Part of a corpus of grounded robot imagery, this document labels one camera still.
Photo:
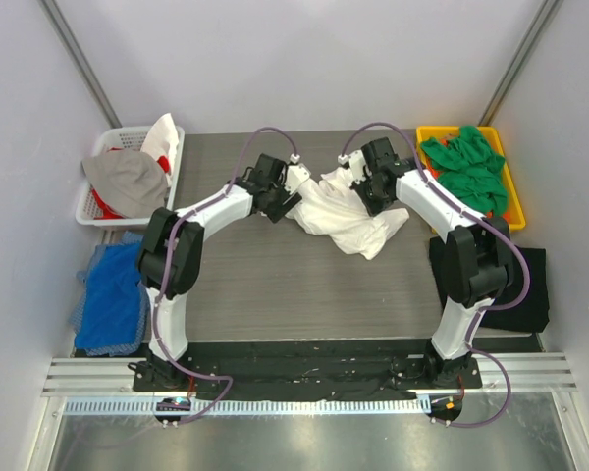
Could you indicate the black folded t shirt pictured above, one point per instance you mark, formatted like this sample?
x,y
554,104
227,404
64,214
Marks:
x,y
530,316

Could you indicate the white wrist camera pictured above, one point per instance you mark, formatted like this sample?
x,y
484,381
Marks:
x,y
296,175
356,162

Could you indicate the white t shirt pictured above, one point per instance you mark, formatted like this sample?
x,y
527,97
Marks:
x,y
329,207

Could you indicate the white slotted cable duct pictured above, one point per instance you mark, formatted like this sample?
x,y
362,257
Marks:
x,y
161,406

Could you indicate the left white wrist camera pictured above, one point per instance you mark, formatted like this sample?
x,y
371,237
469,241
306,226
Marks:
x,y
296,175

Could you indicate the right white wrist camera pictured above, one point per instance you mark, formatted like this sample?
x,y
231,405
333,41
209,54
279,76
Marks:
x,y
356,162

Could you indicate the red cloth in basket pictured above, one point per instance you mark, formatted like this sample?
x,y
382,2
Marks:
x,y
164,164

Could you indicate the right corner aluminium post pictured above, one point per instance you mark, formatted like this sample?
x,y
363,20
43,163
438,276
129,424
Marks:
x,y
520,58

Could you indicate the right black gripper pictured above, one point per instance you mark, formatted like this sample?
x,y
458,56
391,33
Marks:
x,y
366,191

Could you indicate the blue checkered cloth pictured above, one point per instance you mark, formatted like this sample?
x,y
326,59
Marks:
x,y
86,275

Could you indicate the aluminium frame rail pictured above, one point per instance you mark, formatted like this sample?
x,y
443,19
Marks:
x,y
517,372

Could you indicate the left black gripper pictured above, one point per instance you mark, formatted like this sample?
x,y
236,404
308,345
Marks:
x,y
283,203

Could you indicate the corner aluminium post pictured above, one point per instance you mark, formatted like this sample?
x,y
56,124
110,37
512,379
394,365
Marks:
x,y
520,58
65,34

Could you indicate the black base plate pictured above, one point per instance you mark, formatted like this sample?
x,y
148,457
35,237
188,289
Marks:
x,y
310,371

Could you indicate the blue t shirt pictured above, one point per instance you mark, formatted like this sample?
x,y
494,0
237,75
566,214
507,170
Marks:
x,y
108,294

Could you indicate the white cloth in basket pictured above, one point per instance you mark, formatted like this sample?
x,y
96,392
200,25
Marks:
x,y
163,139

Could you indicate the grey cloth in basket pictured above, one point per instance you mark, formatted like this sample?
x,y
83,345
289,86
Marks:
x,y
125,181

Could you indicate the yellow plastic bin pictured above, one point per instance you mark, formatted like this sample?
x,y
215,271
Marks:
x,y
470,163

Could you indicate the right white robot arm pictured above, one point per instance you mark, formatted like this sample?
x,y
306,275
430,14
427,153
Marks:
x,y
477,262

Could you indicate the white plastic basket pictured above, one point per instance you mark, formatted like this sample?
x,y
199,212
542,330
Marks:
x,y
88,213

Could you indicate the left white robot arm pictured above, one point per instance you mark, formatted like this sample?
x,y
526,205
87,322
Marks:
x,y
170,255

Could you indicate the left corner aluminium post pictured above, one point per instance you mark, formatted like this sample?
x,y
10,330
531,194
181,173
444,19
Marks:
x,y
65,34

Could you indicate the green t shirt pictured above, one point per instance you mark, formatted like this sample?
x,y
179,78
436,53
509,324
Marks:
x,y
471,172

